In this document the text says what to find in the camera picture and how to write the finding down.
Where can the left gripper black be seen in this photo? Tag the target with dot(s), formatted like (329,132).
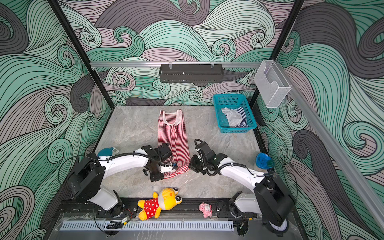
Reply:
(157,178)

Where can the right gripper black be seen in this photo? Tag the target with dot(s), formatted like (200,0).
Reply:
(192,164)

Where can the red white striped tank top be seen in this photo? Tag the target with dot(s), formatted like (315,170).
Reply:
(172,130)

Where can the blue white striped tank top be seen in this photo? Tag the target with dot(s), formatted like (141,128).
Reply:
(244,122)

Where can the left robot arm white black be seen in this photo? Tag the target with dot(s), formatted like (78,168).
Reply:
(85,180)

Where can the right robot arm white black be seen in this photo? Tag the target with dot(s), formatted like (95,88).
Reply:
(271,197)

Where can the grey tank top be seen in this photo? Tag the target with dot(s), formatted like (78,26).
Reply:
(234,118)

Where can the yellow plush toy red dress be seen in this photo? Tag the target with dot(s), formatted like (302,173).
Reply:
(166,200)

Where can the small pink plush toy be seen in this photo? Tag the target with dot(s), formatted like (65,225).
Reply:
(206,209)

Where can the teal round lid left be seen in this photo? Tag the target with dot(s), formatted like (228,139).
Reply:
(107,152)

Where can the teal plastic basket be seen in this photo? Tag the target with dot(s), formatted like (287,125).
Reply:
(232,101)

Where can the black perforated metal shelf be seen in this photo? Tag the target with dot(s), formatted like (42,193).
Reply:
(191,74)

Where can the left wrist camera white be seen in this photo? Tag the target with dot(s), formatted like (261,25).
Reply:
(170,167)

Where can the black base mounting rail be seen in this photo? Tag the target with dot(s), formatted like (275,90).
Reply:
(221,207)

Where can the white slotted cable duct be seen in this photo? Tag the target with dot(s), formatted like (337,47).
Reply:
(201,225)

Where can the black round wall clock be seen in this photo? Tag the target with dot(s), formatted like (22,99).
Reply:
(277,230)

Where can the clear plastic wall bin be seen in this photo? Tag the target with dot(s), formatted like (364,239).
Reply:
(272,83)

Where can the aluminium rail back wall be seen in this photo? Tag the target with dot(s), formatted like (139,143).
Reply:
(138,64)

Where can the aluminium rail wall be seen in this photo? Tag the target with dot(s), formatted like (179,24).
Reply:
(307,103)
(138,64)

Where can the aluminium rail right wall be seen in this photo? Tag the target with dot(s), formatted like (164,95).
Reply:
(307,103)

